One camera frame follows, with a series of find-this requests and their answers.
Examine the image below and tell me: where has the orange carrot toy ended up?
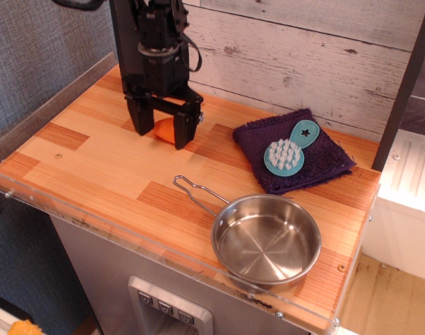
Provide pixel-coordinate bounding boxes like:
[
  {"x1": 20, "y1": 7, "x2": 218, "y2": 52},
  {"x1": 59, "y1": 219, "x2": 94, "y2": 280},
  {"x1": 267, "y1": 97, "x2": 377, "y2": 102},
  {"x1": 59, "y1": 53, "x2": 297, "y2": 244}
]
[{"x1": 154, "y1": 117, "x2": 175, "y2": 144}]

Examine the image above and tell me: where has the teal scrub brush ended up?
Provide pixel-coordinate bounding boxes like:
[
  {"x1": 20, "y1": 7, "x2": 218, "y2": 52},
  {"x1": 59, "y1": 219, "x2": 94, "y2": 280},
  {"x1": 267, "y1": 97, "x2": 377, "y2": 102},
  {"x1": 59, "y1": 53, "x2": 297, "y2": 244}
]
[{"x1": 264, "y1": 120, "x2": 320, "y2": 177}]

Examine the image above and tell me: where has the dark grey post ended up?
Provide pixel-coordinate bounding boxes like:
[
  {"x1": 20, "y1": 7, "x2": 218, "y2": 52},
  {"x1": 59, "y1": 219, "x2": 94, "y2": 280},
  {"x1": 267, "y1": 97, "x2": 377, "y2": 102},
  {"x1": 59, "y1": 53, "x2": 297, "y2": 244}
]
[
  {"x1": 109, "y1": 0, "x2": 143, "y2": 92},
  {"x1": 371, "y1": 15, "x2": 425, "y2": 172}
]

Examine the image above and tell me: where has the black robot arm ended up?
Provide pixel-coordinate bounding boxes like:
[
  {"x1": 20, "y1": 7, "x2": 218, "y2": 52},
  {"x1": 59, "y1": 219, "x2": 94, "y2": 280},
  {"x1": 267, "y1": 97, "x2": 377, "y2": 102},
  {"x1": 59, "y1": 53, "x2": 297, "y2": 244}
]
[{"x1": 122, "y1": 1, "x2": 203, "y2": 149}]

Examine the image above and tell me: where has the silver dispenser button panel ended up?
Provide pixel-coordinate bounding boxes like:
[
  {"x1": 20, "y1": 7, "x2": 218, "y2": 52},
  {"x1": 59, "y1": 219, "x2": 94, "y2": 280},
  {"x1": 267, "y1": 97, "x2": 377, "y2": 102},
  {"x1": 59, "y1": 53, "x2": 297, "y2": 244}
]
[{"x1": 128, "y1": 276, "x2": 214, "y2": 334}]

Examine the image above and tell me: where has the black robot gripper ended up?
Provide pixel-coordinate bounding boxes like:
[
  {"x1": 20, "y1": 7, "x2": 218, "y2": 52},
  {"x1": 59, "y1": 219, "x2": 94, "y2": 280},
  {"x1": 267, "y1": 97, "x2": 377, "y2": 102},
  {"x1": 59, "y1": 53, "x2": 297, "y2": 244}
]
[{"x1": 121, "y1": 43, "x2": 204, "y2": 150}]

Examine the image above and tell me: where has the grey toy fridge cabinet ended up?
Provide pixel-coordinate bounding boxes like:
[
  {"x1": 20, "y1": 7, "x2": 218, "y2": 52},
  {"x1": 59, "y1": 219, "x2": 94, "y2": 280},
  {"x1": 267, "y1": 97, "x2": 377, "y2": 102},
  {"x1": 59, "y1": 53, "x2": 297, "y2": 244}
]
[{"x1": 52, "y1": 218, "x2": 306, "y2": 334}]

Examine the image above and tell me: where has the purple folded towel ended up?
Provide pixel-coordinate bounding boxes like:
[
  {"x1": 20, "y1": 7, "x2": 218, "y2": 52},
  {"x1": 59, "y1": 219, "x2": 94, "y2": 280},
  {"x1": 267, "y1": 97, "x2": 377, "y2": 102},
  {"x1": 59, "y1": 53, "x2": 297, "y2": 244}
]
[{"x1": 232, "y1": 109, "x2": 355, "y2": 195}]

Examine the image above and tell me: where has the steel pan with wire handle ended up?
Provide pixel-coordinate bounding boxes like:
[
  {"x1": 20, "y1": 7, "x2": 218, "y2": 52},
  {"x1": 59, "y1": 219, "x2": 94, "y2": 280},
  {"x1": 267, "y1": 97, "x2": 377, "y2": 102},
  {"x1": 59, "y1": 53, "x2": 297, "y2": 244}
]
[{"x1": 189, "y1": 194, "x2": 322, "y2": 293}]

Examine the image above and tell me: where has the dark grey left post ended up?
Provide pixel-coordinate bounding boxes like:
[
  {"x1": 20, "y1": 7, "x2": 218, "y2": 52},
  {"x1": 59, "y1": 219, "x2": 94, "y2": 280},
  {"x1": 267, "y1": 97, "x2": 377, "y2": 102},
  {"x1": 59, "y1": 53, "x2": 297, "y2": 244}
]
[{"x1": 109, "y1": 0, "x2": 143, "y2": 92}]

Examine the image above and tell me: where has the dark grey right post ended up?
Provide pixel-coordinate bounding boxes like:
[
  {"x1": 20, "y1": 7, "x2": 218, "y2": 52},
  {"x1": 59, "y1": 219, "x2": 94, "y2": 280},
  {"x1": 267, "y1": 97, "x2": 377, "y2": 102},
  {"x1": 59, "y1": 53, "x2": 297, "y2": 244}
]
[{"x1": 371, "y1": 15, "x2": 425, "y2": 172}]

